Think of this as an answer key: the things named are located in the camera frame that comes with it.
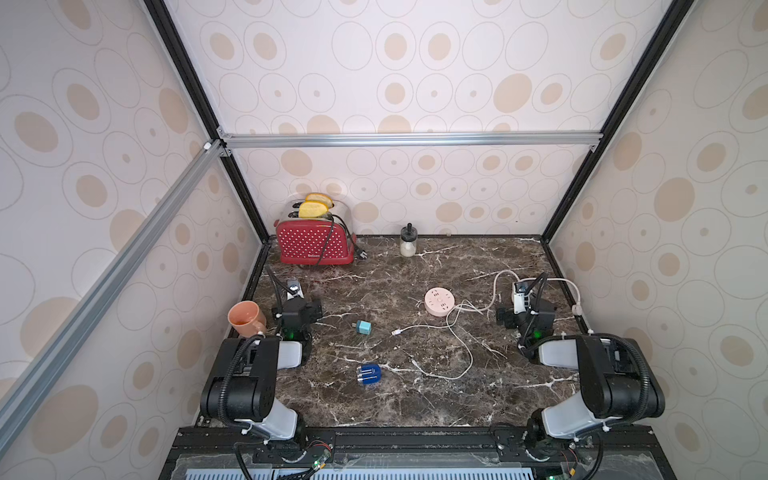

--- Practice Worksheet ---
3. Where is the glass jar with black lid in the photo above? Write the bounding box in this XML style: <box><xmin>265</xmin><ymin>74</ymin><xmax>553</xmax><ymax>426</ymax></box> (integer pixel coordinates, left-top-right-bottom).
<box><xmin>399</xmin><ymin>223</ymin><xmax>418</xmax><ymax>258</ymax></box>

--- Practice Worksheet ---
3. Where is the rear yellow toast slice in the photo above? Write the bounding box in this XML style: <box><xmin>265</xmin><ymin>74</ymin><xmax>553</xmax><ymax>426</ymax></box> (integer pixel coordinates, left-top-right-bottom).
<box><xmin>305</xmin><ymin>192</ymin><xmax>334</xmax><ymax>209</ymax></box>

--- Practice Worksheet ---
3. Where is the black corner post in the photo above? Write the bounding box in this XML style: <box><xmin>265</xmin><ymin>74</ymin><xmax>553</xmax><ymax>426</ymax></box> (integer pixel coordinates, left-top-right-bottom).
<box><xmin>541</xmin><ymin>0</ymin><xmax>694</xmax><ymax>246</ymax></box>
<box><xmin>142</xmin><ymin>0</ymin><xmax>270</xmax><ymax>243</ymax></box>

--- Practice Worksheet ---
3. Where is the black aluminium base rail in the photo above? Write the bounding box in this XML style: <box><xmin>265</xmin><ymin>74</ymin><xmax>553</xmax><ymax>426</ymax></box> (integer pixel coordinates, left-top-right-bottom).
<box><xmin>160</xmin><ymin>424</ymin><xmax>675</xmax><ymax>479</ymax></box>

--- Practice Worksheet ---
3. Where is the black toaster power cord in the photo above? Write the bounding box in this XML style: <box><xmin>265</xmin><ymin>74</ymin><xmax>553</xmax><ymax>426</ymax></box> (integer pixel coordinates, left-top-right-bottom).
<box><xmin>316</xmin><ymin>213</ymin><xmax>369</xmax><ymax>266</ymax></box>

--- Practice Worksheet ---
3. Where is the right black corner post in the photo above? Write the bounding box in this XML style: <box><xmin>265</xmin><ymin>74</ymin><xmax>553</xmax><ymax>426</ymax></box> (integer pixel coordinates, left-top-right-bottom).
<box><xmin>541</xmin><ymin>0</ymin><xmax>694</xmax><ymax>246</ymax></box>

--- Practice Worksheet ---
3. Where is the blue electric shaver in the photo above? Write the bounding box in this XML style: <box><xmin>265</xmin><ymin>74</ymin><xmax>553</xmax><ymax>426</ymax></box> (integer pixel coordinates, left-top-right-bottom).
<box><xmin>356</xmin><ymin>363</ymin><xmax>382</xmax><ymax>386</ymax></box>

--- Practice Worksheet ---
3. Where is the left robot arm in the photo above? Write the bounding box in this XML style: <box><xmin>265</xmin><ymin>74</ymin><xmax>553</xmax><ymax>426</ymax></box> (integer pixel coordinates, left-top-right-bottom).
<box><xmin>200</xmin><ymin>296</ymin><xmax>323</xmax><ymax>447</ymax></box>

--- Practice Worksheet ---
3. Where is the front yellow toast slice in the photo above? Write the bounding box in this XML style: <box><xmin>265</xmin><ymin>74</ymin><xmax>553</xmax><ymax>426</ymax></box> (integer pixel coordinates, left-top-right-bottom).
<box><xmin>298</xmin><ymin>201</ymin><xmax>329</xmax><ymax>219</ymax></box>

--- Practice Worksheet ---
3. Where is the white power strip cord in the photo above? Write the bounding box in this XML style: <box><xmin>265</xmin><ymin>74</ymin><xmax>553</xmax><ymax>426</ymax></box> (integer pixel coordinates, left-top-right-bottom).
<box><xmin>454</xmin><ymin>269</ymin><xmax>584</xmax><ymax>318</ymax></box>

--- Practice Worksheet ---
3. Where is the pink round power strip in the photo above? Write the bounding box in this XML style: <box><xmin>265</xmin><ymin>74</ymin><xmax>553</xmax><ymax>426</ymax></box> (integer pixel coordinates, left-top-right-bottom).
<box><xmin>424</xmin><ymin>287</ymin><xmax>456</xmax><ymax>318</ymax></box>

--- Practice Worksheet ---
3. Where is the orange plastic cup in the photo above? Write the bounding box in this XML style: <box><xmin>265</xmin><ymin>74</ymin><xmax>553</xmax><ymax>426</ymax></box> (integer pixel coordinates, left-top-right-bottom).
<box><xmin>227</xmin><ymin>300</ymin><xmax>267</xmax><ymax>338</ymax></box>

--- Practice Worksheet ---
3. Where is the yellow toast slice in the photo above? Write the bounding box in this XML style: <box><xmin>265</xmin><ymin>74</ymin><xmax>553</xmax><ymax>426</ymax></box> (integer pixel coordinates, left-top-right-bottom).
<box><xmin>305</xmin><ymin>192</ymin><xmax>334</xmax><ymax>209</ymax></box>
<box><xmin>298</xmin><ymin>201</ymin><xmax>329</xmax><ymax>219</ymax></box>

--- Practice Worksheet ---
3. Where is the left silver frame bar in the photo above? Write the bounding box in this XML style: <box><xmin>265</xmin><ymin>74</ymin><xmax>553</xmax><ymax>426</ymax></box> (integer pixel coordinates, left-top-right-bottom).
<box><xmin>1</xmin><ymin>139</ymin><xmax>224</xmax><ymax>454</ymax></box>

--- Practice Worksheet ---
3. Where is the red polka dot toaster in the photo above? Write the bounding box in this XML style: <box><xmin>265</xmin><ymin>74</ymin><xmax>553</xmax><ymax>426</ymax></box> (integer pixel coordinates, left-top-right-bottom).
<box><xmin>274</xmin><ymin>200</ymin><xmax>356</xmax><ymax>265</ymax></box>

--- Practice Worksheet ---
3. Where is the horizontal silver frame bar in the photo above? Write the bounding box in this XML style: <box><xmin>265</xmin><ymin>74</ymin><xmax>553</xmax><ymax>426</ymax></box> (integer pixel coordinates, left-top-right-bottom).
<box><xmin>209</xmin><ymin>130</ymin><xmax>603</xmax><ymax>149</ymax></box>

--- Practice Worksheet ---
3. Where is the left black corner post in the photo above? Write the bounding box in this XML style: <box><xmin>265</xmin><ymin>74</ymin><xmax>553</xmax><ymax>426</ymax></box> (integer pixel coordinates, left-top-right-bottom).
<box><xmin>142</xmin><ymin>0</ymin><xmax>270</xmax><ymax>243</ymax></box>

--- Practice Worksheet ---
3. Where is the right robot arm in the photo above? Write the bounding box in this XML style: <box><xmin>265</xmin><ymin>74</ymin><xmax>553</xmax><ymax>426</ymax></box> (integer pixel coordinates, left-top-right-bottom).
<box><xmin>496</xmin><ymin>302</ymin><xmax>666</xmax><ymax>450</ymax></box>

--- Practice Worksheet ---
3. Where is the white usb charging cable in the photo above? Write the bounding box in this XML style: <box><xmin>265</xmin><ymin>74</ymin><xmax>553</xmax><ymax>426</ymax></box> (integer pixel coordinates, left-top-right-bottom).
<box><xmin>391</xmin><ymin>308</ymin><xmax>475</xmax><ymax>382</ymax></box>

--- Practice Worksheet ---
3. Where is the teal usb charger adapter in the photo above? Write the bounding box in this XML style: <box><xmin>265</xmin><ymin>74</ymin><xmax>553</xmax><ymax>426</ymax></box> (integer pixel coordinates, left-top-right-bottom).
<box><xmin>355</xmin><ymin>320</ymin><xmax>372</xmax><ymax>335</ymax></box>

